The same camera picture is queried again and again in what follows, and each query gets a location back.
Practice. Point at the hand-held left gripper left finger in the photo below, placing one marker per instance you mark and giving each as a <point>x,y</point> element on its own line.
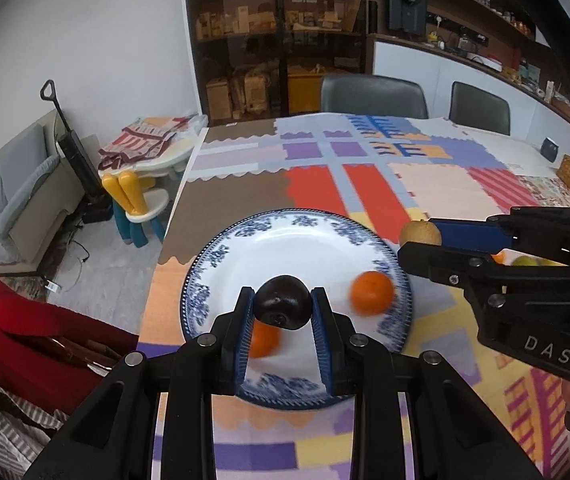
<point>243,345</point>

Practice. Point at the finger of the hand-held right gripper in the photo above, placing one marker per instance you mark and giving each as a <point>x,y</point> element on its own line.
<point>470,236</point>
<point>435,262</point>

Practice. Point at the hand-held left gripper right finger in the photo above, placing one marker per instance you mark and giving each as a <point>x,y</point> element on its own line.
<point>322,345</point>

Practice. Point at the brown kiwi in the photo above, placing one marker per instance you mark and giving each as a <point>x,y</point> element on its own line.
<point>419,233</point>

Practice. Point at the dark purple passion fruit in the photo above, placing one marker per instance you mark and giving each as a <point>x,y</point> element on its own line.
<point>283,303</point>

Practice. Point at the blue and white plate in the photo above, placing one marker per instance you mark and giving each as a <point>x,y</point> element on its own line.
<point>295,240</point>

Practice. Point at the orange tangerine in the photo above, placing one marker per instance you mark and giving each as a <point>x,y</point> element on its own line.
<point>372,293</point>
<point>265,340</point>
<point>499,258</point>

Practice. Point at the green fruit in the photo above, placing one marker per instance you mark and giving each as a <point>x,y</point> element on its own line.
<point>527,261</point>

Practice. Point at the colourful patchwork tablecloth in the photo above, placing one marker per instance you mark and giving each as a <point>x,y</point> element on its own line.
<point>365,180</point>

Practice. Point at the dark round speaker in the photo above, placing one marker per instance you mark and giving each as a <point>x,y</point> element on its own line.
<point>549,148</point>

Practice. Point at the grey dining chair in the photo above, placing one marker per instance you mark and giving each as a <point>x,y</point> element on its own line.
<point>372,96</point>
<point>480,108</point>

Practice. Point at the yellow and teal children's chair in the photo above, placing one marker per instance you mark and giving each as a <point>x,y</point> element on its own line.
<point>132,200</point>

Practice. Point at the small white children's table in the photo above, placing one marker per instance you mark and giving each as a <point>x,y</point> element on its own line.
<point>172,157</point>

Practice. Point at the red cushion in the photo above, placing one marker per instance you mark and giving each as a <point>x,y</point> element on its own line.
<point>25,340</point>

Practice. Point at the red striped cloth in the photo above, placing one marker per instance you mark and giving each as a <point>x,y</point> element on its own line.
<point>145,137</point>

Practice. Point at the black upright vacuum cleaner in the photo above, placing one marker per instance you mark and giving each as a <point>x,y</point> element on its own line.
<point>77,160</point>

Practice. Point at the grey striped cloth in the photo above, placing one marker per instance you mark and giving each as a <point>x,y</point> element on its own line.
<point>0,435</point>

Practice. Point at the grey sofa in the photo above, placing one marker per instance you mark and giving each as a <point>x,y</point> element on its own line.
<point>5,205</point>

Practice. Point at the dark glass-door cabinet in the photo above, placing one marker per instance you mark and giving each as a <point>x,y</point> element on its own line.
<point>275,35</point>

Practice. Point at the brown wall shelving unit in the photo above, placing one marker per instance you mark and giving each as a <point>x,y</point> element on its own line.
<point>465,20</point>

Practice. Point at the black wall appliance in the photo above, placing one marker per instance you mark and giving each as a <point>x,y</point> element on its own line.
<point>407,6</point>

